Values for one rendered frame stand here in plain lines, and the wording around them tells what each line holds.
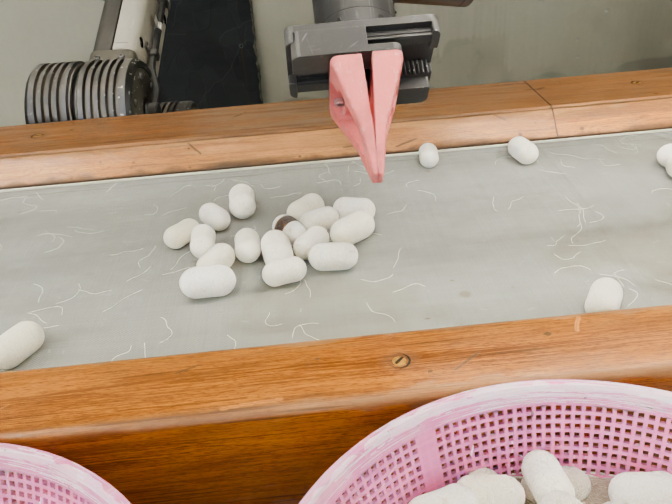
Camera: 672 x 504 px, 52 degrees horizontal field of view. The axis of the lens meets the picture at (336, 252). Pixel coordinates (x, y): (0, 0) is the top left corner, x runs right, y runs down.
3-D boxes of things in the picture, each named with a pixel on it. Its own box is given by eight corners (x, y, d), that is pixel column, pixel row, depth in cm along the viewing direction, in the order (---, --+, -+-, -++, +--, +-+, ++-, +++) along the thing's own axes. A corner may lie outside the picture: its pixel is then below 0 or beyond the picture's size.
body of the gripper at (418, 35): (443, 36, 44) (425, -54, 47) (285, 50, 44) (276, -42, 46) (429, 92, 50) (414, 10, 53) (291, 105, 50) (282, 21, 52)
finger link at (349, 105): (460, 146, 41) (435, 19, 44) (342, 158, 41) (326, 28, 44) (443, 194, 48) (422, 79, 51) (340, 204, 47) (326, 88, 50)
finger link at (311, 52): (421, 150, 41) (399, 22, 44) (302, 162, 41) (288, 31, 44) (408, 197, 48) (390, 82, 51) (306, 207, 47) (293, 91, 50)
